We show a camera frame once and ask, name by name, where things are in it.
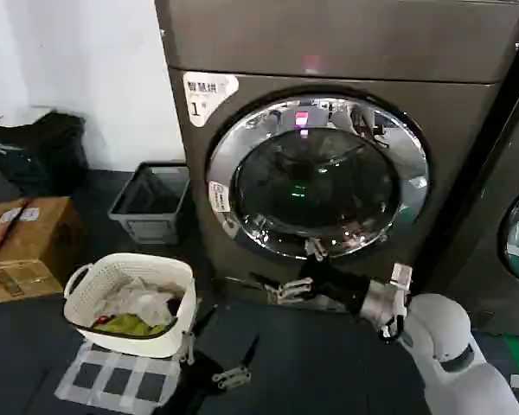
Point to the white rectangular label sticker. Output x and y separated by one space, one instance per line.
207 97

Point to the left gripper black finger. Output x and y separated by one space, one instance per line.
190 346
235 372

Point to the black plastic crate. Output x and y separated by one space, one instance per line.
56 151

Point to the grey plastic basket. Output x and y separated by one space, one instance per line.
149 216

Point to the large brown cardboard box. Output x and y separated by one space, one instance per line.
39 229

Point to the white cloth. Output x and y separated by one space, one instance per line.
145 298

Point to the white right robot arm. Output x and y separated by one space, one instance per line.
441 346

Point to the white sheet on crate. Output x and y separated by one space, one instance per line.
23 114

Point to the white plastic laundry basket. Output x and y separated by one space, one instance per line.
112 268

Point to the grey dryer with dark edge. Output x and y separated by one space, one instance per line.
480 242

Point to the checkered grey white mat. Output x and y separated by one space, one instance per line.
112 372

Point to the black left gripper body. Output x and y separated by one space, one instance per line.
199 384

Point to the flat brown cardboard box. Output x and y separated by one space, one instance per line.
17 281

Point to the yellow-green cloth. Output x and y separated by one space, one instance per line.
130 325

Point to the grey front-load dryer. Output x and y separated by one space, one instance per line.
328 56

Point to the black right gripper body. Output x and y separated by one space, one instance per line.
335 287

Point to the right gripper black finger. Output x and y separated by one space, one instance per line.
292 290
315 250

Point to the red cloth piece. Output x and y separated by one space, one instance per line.
101 320

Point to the round glass dryer door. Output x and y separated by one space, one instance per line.
320 181

